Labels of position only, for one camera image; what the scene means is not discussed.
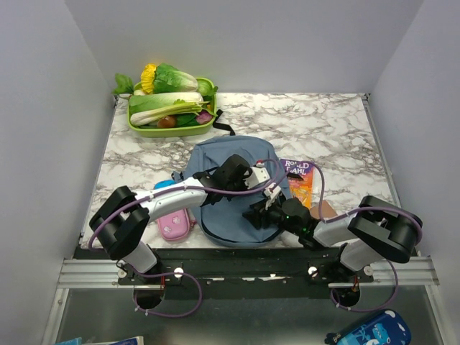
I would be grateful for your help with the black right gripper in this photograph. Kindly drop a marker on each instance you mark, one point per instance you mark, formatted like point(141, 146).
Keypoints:
point(254, 216)

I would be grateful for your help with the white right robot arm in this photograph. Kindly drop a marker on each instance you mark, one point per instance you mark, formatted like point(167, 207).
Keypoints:
point(372, 232)

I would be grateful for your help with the purple onion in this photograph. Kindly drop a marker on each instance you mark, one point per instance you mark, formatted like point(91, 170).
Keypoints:
point(203, 117)

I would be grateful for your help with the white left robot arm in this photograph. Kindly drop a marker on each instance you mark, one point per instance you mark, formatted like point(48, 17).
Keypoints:
point(120, 223)

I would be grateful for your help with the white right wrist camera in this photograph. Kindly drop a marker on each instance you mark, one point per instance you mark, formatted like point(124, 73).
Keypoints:
point(271, 193)

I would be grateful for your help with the white napa cabbage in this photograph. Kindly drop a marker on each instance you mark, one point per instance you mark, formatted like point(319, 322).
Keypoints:
point(159, 100)

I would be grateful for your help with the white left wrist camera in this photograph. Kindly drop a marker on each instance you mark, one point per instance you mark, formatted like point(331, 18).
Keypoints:
point(259, 175)

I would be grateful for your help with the yellow flower vegetable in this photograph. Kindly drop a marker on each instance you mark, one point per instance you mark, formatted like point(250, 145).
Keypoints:
point(147, 78)

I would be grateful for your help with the green lettuce head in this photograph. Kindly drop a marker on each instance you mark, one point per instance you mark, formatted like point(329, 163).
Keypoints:
point(169, 79)

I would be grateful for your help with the pink pencil case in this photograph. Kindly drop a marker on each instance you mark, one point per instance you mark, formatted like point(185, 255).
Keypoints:
point(174, 226)

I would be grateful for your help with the aluminium mounting rail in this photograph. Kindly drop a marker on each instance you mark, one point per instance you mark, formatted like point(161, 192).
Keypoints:
point(100, 273)

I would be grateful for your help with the blue shark pencil case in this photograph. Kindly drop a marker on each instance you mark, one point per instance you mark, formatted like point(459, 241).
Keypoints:
point(382, 327)

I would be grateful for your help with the purple Roald Dahl book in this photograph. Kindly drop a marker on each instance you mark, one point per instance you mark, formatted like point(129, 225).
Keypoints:
point(300, 180)

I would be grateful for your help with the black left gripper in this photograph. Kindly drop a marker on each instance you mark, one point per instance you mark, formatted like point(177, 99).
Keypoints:
point(244, 187)

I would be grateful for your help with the green plastic vegetable tray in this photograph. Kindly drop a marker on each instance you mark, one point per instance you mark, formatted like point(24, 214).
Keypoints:
point(144, 121)

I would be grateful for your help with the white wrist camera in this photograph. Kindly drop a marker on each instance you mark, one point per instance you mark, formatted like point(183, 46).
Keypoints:
point(271, 193)
point(259, 175)

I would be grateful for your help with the brown mushroom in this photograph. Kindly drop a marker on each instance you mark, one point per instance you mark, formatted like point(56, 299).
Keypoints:
point(167, 122)

